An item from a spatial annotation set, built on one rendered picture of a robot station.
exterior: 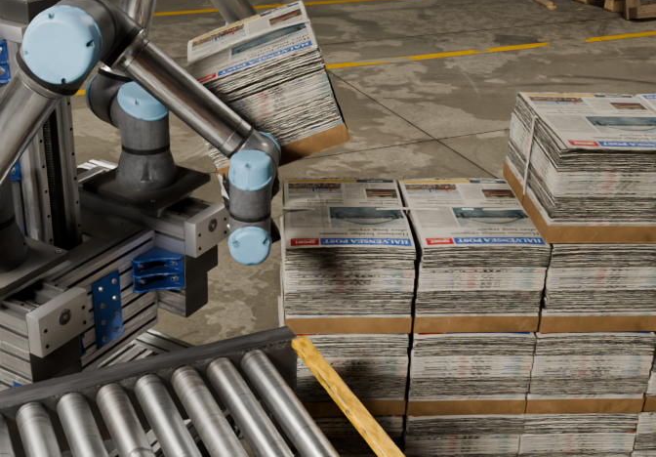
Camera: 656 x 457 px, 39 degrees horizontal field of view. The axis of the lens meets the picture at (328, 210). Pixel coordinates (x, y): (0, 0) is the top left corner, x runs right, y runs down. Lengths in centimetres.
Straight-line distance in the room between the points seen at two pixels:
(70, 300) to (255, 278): 167
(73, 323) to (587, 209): 110
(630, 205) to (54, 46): 123
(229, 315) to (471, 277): 140
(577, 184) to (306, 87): 61
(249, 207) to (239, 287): 185
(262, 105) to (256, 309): 153
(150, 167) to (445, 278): 75
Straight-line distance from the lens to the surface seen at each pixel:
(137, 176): 224
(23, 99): 163
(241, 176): 159
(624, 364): 229
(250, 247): 163
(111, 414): 156
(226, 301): 337
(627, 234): 211
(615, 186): 205
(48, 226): 216
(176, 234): 223
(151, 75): 169
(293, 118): 190
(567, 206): 203
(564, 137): 200
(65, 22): 155
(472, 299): 209
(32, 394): 161
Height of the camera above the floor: 174
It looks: 25 degrees down
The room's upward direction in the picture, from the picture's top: 3 degrees clockwise
